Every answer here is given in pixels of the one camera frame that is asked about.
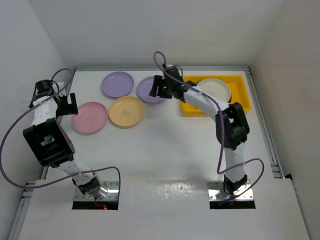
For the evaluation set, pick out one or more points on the cream plate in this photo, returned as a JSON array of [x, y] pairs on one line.
[[216, 88]]

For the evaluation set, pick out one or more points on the yellow plastic bin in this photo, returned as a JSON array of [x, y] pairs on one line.
[[236, 84]]

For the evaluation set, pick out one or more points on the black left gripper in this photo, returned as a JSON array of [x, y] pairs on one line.
[[69, 109]]

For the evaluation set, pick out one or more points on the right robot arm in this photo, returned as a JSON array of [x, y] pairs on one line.
[[231, 125]]

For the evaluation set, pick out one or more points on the orange plate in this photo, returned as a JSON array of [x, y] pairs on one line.
[[126, 111]]

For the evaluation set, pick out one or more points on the purple plate right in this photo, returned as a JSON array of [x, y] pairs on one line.
[[143, 91]]

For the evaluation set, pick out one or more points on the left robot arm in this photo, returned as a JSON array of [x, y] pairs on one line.
[[50, 143]]

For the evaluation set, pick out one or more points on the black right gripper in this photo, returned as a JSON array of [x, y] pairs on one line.
[[159, 82]]

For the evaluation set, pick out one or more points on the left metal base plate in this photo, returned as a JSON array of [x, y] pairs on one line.
[[108, 193]]

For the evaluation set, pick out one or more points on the pink plate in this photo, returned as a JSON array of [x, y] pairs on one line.
[[92, 117]]

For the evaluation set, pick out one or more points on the metal base plate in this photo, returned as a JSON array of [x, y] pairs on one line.
[[216, 192], [108, 193]]

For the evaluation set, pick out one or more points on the purple plate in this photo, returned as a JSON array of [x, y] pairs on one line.
[[117, 84], [143, 91]]

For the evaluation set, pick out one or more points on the purple plate left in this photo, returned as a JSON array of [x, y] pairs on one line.
[[117, 84]]

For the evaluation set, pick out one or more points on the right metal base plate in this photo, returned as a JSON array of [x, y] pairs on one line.
[[216, 192]]

